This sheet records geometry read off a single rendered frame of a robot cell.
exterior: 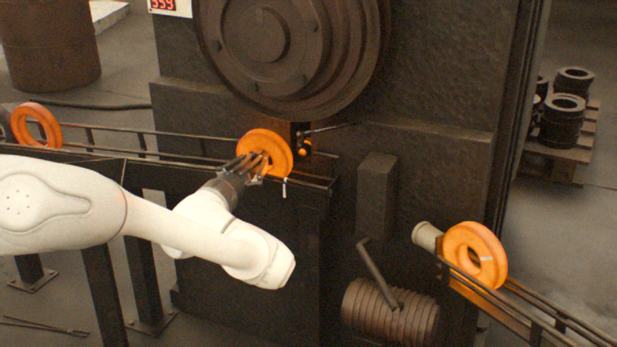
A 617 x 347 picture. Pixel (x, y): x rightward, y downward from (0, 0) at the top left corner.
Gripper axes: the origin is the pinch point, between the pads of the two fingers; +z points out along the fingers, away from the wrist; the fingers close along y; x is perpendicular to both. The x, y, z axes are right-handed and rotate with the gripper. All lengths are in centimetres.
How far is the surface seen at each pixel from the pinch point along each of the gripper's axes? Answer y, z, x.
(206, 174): -16.3, -3.9, -8.5
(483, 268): 61, -19, -5
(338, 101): 21.9, -2.0, 19.2
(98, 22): -296, 256, -80
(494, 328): 63, 39, -79
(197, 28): -14.6, -1.3, 31.9
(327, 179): 16.7, 3.0, -6.4
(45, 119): -76, 0, -5
